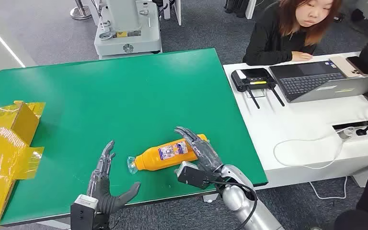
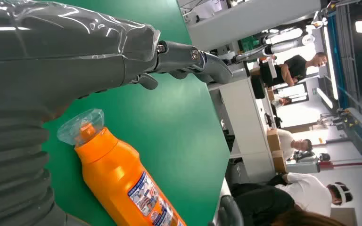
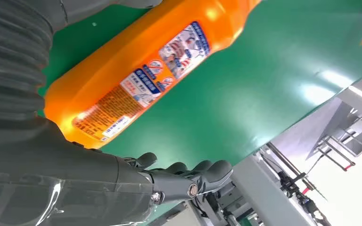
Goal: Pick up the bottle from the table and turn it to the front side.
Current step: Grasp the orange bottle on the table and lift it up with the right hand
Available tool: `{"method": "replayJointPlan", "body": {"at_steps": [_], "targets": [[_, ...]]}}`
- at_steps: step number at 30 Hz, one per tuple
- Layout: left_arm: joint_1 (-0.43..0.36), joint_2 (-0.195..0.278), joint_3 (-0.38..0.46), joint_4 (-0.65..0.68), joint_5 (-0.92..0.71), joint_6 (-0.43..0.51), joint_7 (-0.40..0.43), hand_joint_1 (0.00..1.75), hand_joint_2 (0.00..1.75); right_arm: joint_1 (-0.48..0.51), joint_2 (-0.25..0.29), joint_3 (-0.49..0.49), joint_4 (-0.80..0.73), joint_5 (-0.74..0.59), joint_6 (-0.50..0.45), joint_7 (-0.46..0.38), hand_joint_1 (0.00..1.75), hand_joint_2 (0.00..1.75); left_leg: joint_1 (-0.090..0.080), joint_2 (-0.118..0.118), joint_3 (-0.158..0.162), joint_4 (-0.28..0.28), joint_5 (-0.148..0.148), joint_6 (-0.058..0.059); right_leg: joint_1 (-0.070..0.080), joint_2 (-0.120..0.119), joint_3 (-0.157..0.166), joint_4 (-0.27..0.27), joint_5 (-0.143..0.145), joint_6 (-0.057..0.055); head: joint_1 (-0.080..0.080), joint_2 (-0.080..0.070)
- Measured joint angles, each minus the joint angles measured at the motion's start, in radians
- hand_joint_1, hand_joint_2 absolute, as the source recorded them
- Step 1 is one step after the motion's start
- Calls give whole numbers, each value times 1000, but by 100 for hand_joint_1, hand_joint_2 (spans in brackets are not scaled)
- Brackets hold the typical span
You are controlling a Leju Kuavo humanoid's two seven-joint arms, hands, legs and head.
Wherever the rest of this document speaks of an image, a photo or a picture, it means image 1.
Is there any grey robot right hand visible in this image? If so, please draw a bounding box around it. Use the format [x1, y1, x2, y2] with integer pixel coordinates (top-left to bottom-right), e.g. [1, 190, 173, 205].
[174, 126, 224, 174]

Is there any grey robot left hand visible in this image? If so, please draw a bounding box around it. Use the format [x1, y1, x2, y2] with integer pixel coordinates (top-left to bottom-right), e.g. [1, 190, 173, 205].
[86, 140, 142, 215]

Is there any orange plastic bottle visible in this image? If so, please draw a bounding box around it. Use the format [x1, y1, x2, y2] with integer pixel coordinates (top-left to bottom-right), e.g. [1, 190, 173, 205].
[126, 134, 208, 175]

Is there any black remote controller with antennas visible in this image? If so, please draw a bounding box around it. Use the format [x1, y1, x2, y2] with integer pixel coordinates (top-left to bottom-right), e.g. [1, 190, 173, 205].
[230, 68, 286, 110]

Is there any yellow taped cardboard box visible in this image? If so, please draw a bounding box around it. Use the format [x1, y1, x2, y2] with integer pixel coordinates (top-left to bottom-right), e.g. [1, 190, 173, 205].
[0, 100, 46, 229]

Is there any grey open laptop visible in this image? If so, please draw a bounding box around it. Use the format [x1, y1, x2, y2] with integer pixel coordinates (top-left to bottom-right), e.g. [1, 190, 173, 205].
[269, 59, 368, 104]

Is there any white machine base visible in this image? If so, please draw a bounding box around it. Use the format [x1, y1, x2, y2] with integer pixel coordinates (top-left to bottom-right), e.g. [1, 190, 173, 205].
[89, 0, 163, 60]

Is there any white furniture leg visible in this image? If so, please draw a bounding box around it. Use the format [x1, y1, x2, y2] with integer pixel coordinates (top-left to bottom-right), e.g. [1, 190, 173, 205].
[163, 0, 182, 26]

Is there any beige smartphone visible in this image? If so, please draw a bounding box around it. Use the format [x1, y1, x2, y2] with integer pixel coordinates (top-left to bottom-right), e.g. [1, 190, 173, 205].
[329, 56, 364, 79]

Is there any dark smartphone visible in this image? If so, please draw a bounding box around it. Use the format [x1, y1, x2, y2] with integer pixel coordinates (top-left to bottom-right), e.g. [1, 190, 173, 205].
[345, 56, 367, 76]

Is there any chrome stanchion base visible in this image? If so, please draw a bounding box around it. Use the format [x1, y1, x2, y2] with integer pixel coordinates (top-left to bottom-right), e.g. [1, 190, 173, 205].
[69, 0, 92, 20]

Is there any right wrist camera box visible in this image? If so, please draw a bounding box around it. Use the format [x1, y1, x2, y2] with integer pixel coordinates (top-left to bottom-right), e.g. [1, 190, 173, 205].
[175, 161, 221, 190]

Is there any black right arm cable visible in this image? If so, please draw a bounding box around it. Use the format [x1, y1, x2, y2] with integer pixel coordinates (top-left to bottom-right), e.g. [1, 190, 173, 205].
[209, 181, 258, 230]

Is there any white cable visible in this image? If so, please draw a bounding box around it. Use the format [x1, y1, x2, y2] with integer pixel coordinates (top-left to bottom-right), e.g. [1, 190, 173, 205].
[273, 126, 356, 201]

